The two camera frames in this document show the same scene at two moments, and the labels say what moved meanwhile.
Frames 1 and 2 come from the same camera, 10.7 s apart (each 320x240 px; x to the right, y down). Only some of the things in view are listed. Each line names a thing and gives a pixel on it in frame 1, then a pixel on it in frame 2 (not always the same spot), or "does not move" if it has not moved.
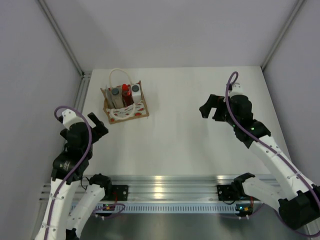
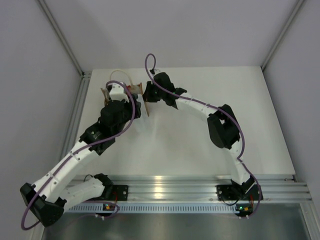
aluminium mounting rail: [165, 188] does not move
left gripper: [99, 130] -> [129, 106]
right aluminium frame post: [298, 6] does not move
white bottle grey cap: [136, 93] -> [137, 105]
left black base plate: [121, 192] does not move
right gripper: [213, 102] -> [147, 94]
